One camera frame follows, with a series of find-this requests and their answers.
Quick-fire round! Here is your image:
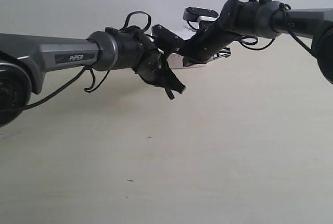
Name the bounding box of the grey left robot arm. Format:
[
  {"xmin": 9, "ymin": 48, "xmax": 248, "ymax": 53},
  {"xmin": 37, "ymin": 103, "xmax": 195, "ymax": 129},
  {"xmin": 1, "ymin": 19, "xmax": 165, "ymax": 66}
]
[{"xmin": 1, "ymin": 26, "xmax": 185, "ymax": 126}]

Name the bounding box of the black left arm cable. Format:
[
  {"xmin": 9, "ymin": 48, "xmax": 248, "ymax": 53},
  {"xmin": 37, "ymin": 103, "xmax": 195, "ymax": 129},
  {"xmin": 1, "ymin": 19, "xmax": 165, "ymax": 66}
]
[{"xmin": 0, "ymin": 11, "xmax": 154, "ymax": 113}]

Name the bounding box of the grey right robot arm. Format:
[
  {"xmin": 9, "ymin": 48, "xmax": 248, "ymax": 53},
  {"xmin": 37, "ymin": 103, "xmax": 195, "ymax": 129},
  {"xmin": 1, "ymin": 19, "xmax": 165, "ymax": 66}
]
[{"xmin": 175, "ymin": 0, "xmax": 332, "ymax": 83}]

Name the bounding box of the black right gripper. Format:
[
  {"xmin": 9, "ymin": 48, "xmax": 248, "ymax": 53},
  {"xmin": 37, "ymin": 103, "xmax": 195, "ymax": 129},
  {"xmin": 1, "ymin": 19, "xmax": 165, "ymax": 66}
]
[{"xmin": 179, "ymin": 18, "xmax": 241, "ymax": 67}]

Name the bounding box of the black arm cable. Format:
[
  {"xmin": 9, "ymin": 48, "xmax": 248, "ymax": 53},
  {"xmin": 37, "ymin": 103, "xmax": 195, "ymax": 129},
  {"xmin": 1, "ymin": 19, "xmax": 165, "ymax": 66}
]
[
  {"xmin": 234, "ymin": 0, "xmax": 321, "ymax": 59},
  {"xmin": 0, "ymin": 11, "xmax": 154, "ymax": 113}
]

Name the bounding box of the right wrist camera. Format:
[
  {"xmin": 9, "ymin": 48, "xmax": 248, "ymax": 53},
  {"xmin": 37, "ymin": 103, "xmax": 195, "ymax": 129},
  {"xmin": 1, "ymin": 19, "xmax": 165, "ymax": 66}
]
[{"xmin": 183, "ymin": 6, "xmax": 219, "ymax": 22}]

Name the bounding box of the white lidded plastic container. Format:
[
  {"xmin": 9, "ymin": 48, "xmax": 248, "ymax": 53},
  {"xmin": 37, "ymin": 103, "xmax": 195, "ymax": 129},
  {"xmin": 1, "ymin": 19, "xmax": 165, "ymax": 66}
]
[{"xmin": 149, "ymin": 24, "xmax": 232, "ymax": 70}]

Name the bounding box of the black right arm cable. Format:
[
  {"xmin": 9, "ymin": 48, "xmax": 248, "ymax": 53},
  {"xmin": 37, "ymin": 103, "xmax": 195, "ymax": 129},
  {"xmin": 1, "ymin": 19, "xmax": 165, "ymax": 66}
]
[{"xmin": 234, "ymin": 0, "xmax": 321, "ymax": 59}]

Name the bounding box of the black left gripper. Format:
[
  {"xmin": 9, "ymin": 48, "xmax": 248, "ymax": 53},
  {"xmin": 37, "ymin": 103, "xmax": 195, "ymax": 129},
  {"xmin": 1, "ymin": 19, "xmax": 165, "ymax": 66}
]
[{"xmin": 134, "ymin": 52, "xmax": 186, "ymax": 100}]

